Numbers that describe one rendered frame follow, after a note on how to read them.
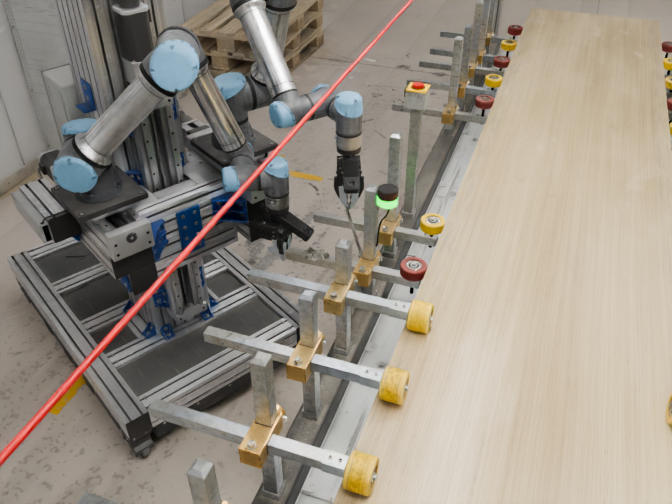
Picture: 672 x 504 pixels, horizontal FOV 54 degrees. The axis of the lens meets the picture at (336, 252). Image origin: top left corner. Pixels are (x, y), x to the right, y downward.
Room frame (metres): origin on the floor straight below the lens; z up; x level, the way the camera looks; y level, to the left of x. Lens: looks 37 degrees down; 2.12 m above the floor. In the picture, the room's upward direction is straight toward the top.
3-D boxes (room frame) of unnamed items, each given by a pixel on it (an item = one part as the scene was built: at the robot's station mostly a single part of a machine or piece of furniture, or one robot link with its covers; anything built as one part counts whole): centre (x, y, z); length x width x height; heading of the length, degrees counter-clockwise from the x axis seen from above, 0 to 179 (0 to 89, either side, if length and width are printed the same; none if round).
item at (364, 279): (1.60, -0.10, 0.85); 0.13 x 0.06 x 0.05; 160
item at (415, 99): (2.10, -0.28, 1.18); 0.07 x 0.07 x 0.08; 70
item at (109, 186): (1.74, 0.74, 1.09); 0.15 x 0.15 x 0.10
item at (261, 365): (0.92, 0.15, 0.93); 0.03 x 0.03 x 0.48; 70
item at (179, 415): (0.88, 0.18, 0.95); 0.50 x 0.04 x 0.04; 70
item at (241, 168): (1.68, 0.28, 1.12); 0.11 x 0.11 x 0.08; 7
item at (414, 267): (1.53, -0.23, 0.85); 0.08 x 0.08 x 0.11
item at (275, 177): (1.68, 0.18, 1.12); 0.09 x 0.08 x 0.11; 97
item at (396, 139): (1.86, -0.19, 0.93); 0.03 x 0.03 x 0.48; 70
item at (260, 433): (0.89, 0.16, 0.95); 0.13 x 0.06 x 0.05; 160
